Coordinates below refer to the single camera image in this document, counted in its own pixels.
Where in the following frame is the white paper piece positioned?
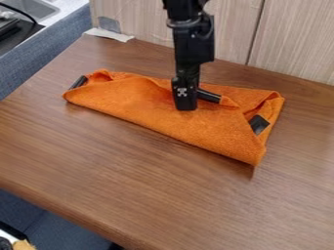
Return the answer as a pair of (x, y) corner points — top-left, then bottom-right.
(82, 26), (136, 44)

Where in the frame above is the orange cloth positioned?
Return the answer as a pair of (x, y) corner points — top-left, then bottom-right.
(61, 68), (287, 167)

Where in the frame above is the toy sink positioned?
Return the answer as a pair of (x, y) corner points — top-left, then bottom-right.
(0, 0), (62, 23)

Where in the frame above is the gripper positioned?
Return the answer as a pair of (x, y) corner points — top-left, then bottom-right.
(165, 12), (224, 111)

